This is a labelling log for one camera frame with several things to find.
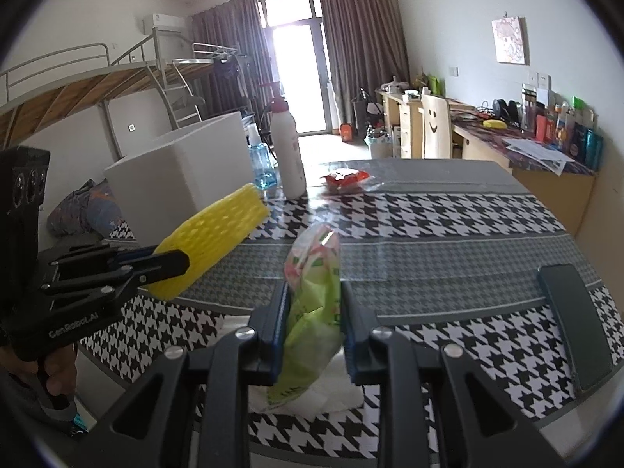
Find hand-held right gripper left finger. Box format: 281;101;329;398
73;278;293;468

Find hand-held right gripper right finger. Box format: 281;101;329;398
341;280;569;468

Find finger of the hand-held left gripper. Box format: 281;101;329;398
113;246;158;261
108;248;192;287

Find yellow foam net sleeve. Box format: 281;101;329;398
149;183;271;300

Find white foam box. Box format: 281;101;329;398
104;111;257;245

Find person's left hand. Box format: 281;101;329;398
5;342;80;398

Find blue patterned quilt bundle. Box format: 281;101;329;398
46;179;126;240

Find blue spray bottle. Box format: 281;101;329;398
248;124;279;191

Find red snack packet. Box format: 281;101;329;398
322;168;372;194

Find grey metal bed ladder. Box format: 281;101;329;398
155;58;206;130

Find white pump bottle red cap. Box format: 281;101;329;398
269;82;307;200

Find metal bunk bed wooden slats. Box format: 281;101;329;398
0;27;206;157

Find white waste bin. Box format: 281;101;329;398
365;129;391;160

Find dark hanging clothes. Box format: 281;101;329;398
214;56;243;84

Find light wooden desk drawers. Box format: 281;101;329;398
375;89;425;159

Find wooden chair smiley face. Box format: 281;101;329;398
420;94;457;159

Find grey-brown curtain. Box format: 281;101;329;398
317;0;411;132
191;0;274;122

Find dark green phone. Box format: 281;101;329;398
536;263;614;392

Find white air conditioner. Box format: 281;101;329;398
141;13;186;35

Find glass balcony door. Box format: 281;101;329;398
258;0;337;135

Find wooden desk dark top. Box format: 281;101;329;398
451;102;598;241

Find white paper sheets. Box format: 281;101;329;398
502;137;576;176

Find black desk device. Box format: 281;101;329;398
492;99;523;121

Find row of toiletry bottles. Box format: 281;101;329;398
521;83;606;171

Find pink cartoon wall picture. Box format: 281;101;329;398
491;16;530;66

